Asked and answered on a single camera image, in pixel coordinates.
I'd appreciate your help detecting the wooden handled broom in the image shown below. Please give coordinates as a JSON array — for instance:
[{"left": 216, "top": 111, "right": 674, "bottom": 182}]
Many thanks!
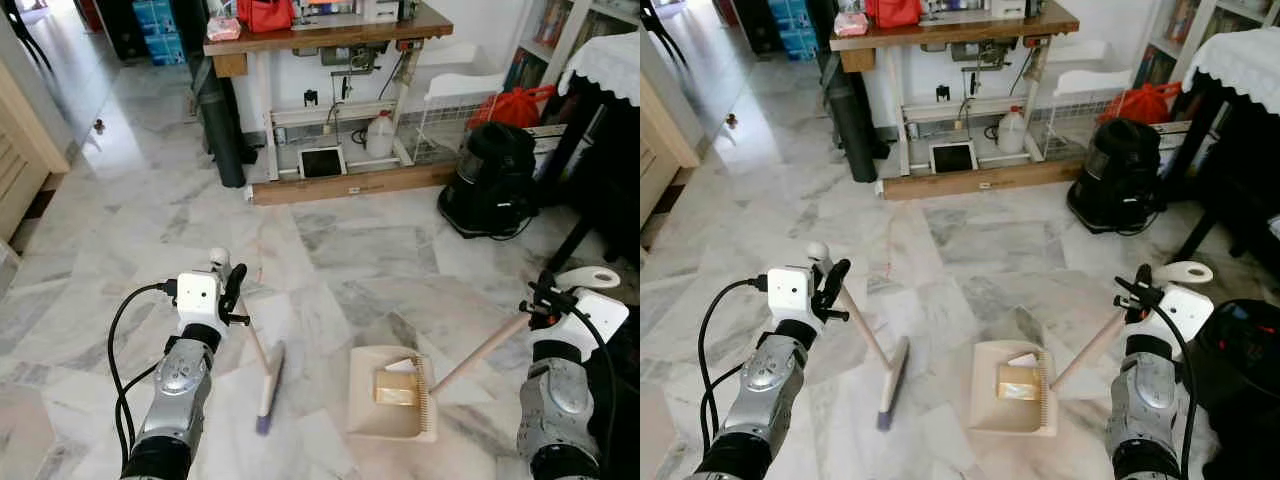
[
  {"left": 806, "top": 241, "right": 912, "bottom": 434},
  {"left": 208, "top": 247, "right": 289, "bottom": 437}
]

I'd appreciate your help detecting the small brown cardboard box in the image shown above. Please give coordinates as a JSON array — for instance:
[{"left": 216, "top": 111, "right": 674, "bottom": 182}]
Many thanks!
[
  {"left": 373, "top": 370, "right": 419, "bottom": 407},
  {"left": 997, "top": 365, "right": 1042, "bottom": 402}
]

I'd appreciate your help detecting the beige long handled dustpan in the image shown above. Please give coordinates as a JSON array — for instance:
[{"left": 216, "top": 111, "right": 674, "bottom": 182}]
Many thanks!
[
  {"left": 968, "top": 261, "right": 1214, "bottom": 438},
  {"left": 347, "top": 265, "right": 622, "bottom": 443}
]

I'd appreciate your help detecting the black vacuum cleaner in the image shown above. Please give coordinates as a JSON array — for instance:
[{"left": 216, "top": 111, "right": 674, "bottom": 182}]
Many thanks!
[
  {"left": 1066, "top": 118, "right": 1164, "bottom": 236},
  {"left": 438, "top": 122, "right": 542, "bottom": 240}
]

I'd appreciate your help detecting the black table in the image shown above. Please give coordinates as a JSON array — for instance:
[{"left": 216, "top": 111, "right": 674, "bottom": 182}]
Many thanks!
[
  {"left": 545, "top": 75, "right": 641, "bottom": 273},
  {"left": 1165, "top": 75, "right": 1280, "bottom": 278}
]

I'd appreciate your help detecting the white framed black pedal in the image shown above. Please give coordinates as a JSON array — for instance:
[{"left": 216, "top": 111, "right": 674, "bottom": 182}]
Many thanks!
[
  {"left": 928, "top": 140, "right": 979, "bottom": 176},
  {"left": 298, "top": 145, "right": 348, "bottom": 181}
]

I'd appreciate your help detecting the long wooden plank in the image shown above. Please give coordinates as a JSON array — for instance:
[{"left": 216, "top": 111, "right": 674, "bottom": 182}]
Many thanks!
[
  {"left": 880, "top": 158, "right": 1087, "bottom": 202},
  {"left": 250, "top": 162, "right": 457, "bottom": 207}
]

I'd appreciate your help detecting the black rolled tube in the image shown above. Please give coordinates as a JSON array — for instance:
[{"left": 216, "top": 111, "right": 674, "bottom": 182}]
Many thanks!
[
  {"left": 190, "top": 50, "right": 247, "bottom": 189},
  {"left": 820, "top": 48, "right": 877, "bottom": 185}
]

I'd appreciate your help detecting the light wooden door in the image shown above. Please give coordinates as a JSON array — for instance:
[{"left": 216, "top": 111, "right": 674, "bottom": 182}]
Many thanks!
[
  {"left": 0, "top": 60, "right": 70, "bottom": 243},
  {"left": 640, "top": 65, "right": 702, "bottom": 237}
]

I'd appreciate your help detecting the red plastic bag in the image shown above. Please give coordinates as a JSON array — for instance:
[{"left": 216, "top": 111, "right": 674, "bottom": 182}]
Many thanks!
[
  {"left": 470, "top": 85, "right": 557, "bottom": 130},
  {"left": 1100, "top": 82, "right": 1182, "bottom": 127}
]

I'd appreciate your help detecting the white plastic jug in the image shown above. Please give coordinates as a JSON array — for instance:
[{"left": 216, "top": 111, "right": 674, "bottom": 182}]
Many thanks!
[
  {"left": 365, "top": 110, "right": 397, "bottom": 159},
  {"left": 997, "top": 106, "right": 1029, "bottom": 155}
]

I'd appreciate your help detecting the white lace tablecloth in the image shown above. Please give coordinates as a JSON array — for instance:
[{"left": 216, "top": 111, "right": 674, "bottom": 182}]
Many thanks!
[
  {"left": 1183, "top": 28, "right": 1280, "bottom": 117},
  {"left": 557, "top": 32, "right": 641, "bottom": 107}
]

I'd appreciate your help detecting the white bookshelf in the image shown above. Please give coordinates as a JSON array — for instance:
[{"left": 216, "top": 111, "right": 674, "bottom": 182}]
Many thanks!
[
  {"left": 505, "top": 0, "right": 641, "bottom": 93},
  {"left": 1135, "top": 0, "right": 1280, "bottom": 87}
]

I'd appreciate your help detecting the blue carton stack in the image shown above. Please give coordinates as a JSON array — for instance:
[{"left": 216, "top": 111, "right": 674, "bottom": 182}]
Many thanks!
[
  {"left": 768, "top": 0, "right": 817, "bottom": 61},
  {"left": 132, "top": 0, "right": 180, "bottom": 66}
]

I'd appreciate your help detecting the wooden table with white legs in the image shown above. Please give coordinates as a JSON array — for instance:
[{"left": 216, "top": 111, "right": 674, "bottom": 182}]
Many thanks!
[
  {"left": 203, "top": 0, "right": 455, "bottom": 182},
  {"left": 830, "top": 0, "right": 1082, "bottom": 179}
]

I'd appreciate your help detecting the red handbag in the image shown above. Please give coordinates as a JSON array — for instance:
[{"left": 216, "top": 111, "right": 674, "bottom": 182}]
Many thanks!
[
  {"left": 865, "top": 0, "right": 924, "bottom": 29},
  {"left": 237, "top": 0, "right": 297, "bottom": 33}
]

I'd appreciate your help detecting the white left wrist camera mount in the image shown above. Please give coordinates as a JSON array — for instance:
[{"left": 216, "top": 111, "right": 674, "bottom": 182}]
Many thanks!
[
  {"left": 175, "top": 270, "right": 223, "bottom": 337},
  {"left": 767, "top": 266, "right": 821, "bottom": 330}
]

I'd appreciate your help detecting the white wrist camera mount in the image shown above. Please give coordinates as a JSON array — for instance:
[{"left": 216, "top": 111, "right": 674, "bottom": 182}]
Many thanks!
[
  {"left": 175, "top": 270, "right": 223, "bottom": 337},
  {"left": 767, "top": 266, "right": 821, "bottom": 330},
  {"left": 1150, "top": 285, "right": 1216, "bottom": 347},
  {"left": 555, "top": 288, "right": 631, "bottom": 353}
]

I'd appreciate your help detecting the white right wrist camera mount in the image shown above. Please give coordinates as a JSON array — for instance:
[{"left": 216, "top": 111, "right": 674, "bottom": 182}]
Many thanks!
[
  {"left": 1150, "top": 285, "right": 1216, "bottom": 347},
  {"left": 555, "top": 288, "right": 631, "bottom": 353}
]

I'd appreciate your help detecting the white wire basket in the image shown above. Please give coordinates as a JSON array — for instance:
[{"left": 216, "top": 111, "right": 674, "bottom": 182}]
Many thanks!
[
  {"left": 415, "top": 72, "right": 507, "bottom": 166},
  {"left": 1045, "top": 68, "right": 1137, "bottom": 161}
]

